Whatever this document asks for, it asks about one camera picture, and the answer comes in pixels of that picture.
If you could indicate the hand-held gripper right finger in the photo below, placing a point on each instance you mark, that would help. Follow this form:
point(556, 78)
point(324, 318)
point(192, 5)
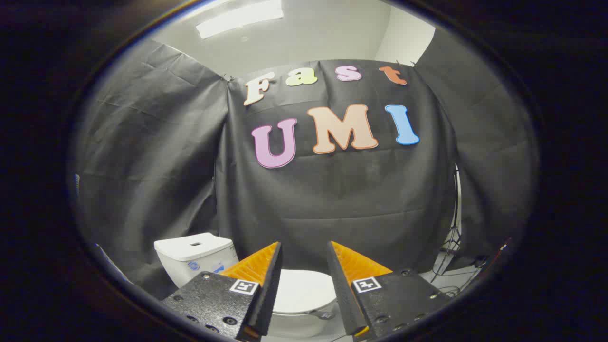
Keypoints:
point(339, 289)

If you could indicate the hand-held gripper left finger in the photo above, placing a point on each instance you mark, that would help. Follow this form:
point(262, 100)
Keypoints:
point(270, 289)

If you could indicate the white toilet lid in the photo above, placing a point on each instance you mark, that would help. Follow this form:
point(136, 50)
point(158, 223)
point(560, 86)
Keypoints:
point(304, 289)

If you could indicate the black backdrop cloth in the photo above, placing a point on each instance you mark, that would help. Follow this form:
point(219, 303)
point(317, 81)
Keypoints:
point(332, 199)

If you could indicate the metal backdrop stand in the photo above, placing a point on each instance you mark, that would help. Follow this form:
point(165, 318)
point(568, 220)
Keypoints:
point(457, 209)

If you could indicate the ceiling light panel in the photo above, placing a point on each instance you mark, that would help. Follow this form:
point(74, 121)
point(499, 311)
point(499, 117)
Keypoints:
point(237, 16)

